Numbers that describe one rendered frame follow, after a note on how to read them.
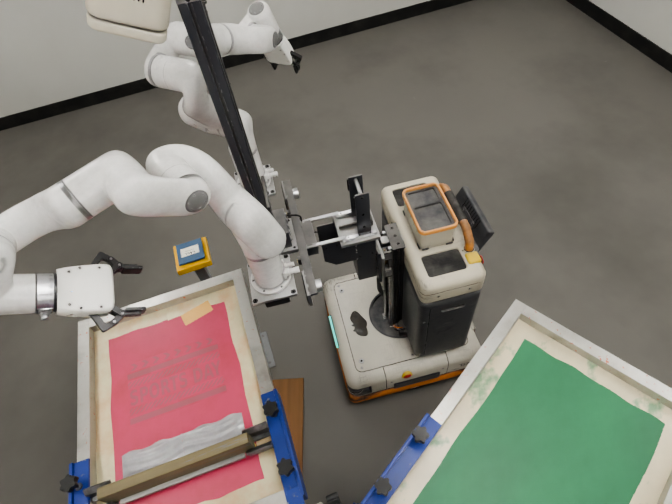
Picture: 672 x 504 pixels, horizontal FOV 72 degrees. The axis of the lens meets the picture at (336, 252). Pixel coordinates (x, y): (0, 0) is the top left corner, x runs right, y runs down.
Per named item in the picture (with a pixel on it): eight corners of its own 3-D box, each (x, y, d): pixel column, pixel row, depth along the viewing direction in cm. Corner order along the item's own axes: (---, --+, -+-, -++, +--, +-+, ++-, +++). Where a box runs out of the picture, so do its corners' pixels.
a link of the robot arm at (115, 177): (187, 169, 104) (222, 203, 97) (104, 224, 98) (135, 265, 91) (153, 112, 91) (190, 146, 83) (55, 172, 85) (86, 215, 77)
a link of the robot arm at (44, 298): (36, 313, 83) (54, 312, 84) (36, 267, 86) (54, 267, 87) (35, 325, 88) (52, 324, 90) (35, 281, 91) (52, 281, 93)
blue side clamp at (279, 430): (264, 401, 141) (259, 393, 135) (280, 395, 141) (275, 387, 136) (290, 506, 123) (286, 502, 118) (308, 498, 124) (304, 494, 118)
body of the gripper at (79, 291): (49, 312, 84) (116, 308, 90) (48, 260, 87) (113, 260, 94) (47, 324, 89) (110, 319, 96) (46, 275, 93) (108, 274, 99)
